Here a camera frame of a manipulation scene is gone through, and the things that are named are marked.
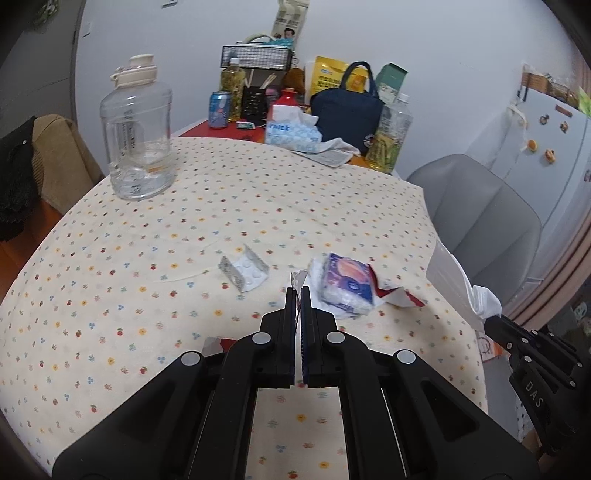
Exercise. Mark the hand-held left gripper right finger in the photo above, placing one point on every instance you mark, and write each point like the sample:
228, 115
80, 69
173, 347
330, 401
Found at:
308, 318

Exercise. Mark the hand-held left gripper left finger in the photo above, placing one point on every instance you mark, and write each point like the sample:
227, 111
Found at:
290, 318

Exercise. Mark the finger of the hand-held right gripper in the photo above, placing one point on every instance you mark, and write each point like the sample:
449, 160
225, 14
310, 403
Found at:
505, 330

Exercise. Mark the purple tissue pack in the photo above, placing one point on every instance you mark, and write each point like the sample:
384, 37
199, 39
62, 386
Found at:
348, 284

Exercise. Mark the white blister pack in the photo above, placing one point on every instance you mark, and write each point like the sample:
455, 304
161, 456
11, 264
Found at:
244, 272

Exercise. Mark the white plastic bag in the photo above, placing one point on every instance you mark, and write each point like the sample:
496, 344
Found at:
452, 286

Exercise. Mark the red white wrapper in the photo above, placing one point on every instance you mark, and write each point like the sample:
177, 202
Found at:
406, 297

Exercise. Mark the person's right forearm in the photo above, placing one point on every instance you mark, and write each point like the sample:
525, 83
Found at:
538, 445

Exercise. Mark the orange white box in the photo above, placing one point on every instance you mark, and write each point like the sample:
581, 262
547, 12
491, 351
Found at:
489, 350

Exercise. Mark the pink curtain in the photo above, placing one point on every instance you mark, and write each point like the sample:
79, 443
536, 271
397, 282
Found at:
563, 277

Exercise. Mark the grey chair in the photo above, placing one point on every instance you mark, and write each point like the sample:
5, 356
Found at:
480, 217

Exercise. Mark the white fridge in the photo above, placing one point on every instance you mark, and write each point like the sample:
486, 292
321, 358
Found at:
563, 184

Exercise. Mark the grey cloth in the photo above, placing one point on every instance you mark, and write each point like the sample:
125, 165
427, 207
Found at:
334, 152

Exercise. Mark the colourful fridge magnets group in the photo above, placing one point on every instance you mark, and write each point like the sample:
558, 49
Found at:
549, 154

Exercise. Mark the blue tissue box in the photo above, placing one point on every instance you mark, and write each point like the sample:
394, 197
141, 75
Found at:
291, 134

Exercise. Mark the clear bottle with green contents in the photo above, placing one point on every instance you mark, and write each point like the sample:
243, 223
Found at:
390, 138

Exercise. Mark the small dark card pack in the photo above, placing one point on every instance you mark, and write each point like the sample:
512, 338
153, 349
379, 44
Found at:
245, 125

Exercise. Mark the navy lunch bag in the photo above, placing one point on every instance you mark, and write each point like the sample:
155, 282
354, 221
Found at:
344, 120

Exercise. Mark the white hanging towel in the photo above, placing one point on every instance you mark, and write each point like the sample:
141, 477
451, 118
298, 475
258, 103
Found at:
518, 120

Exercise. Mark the black utensil holder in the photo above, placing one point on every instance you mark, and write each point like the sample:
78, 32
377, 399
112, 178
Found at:
254, 104

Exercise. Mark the blue drink can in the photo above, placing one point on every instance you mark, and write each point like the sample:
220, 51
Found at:
220, 110

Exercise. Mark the red container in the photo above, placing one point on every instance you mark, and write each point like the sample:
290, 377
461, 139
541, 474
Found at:
288, 98

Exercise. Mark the brown round object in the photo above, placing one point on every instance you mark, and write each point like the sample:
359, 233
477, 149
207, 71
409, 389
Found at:
294, 81

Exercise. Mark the glass jar with yellow contents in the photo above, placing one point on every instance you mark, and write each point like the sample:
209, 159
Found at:
232, 87

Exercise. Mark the large clear water jug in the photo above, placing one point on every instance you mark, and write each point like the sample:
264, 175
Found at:
134, 138

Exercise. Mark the wooden chopsticks bundle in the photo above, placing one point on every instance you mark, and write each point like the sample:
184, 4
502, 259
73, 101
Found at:
268, 81

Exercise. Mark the yellow packet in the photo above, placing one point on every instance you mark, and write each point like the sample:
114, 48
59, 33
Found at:
325, 76

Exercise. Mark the green paper sheet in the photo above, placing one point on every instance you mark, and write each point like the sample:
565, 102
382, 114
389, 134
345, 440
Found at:
584, 99

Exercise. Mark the green carton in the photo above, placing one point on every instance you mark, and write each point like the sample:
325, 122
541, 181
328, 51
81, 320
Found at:
391, 83

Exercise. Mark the wooden basket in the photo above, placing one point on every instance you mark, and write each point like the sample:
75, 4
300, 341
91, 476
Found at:
535, 81

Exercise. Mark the light blue packet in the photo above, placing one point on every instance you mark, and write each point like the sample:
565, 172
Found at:
282, 41

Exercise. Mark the brown jacket on chair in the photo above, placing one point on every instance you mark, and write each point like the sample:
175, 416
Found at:
60, 157

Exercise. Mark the black garment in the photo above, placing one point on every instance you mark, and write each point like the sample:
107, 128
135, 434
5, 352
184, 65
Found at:
16, 184

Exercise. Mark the grey door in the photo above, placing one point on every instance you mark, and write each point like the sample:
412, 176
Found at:
46, 69

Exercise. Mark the green hanging decoration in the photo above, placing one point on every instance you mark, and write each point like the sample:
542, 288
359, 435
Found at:
46, 9

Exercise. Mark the white light switch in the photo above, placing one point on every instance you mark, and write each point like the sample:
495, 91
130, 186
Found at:
169, 3

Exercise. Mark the white wall socket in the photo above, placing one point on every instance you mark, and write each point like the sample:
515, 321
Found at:
87, 29

